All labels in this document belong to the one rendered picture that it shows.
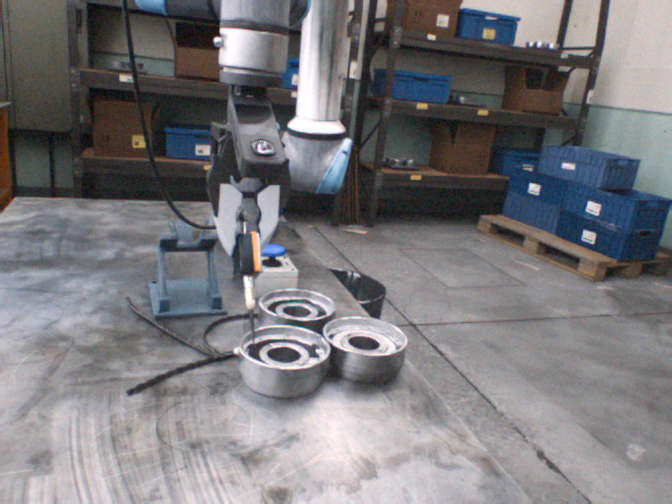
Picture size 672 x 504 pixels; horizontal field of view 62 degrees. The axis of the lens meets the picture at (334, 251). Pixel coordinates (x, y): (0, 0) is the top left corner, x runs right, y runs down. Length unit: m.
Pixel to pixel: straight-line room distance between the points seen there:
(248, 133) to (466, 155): 4.30
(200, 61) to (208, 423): 3.62
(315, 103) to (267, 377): 0.63
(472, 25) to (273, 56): 4.19
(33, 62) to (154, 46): 0.83
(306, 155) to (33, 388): 0.66
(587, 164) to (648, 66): 1.33
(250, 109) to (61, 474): 0.39
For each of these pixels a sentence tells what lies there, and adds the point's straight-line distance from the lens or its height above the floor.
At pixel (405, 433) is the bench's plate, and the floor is 0.80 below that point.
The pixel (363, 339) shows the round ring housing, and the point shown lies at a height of 0.82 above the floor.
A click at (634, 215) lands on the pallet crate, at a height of 0.46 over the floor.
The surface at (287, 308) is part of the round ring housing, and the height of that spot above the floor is 0.83.
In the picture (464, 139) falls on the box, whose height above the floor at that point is 0.75.
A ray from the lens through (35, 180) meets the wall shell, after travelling 4.77.
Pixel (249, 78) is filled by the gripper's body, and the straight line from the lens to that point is 0.64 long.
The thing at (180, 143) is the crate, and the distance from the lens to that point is 4.17.
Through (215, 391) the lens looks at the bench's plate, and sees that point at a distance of 0.64.
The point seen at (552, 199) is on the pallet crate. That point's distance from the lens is 4.63.
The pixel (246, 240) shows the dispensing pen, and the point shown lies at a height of 0.95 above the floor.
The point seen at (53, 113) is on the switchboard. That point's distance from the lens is 4.43.
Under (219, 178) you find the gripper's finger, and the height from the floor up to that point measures 1.02.
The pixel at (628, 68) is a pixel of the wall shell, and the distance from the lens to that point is 5.62.
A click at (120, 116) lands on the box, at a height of 0.73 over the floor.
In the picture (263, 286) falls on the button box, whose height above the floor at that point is 0.82.
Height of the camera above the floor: 1.14
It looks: 17 degrees down
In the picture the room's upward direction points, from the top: 6 degrees clockwise
